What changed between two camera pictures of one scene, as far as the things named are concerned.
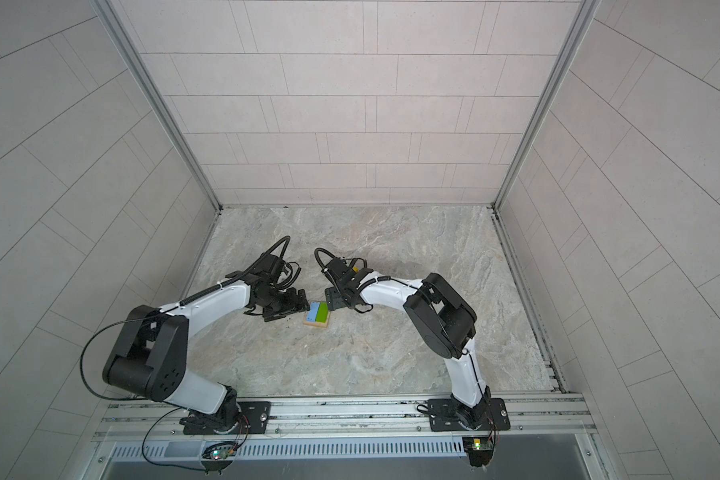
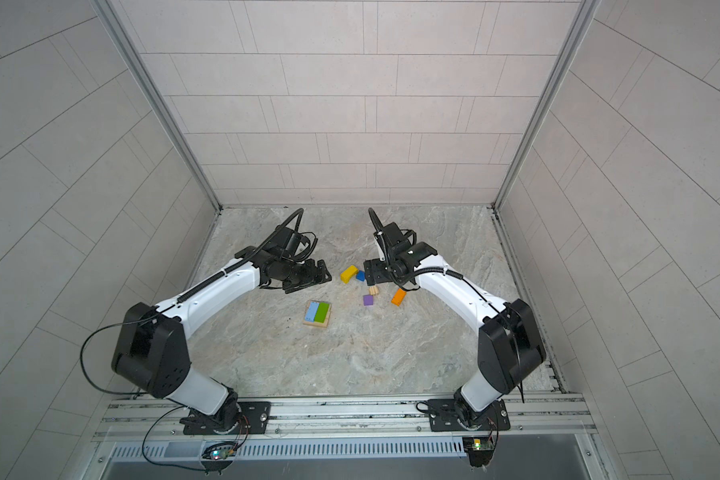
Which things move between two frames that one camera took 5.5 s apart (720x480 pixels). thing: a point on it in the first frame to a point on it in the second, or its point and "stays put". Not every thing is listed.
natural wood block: (316, 324) stays put
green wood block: (322, 312) stays put
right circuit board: (479, 449) stays put
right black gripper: (331, 295) to (373, 266)
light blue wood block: (313, 311) stays put
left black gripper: (293, 305) to (311, 278)
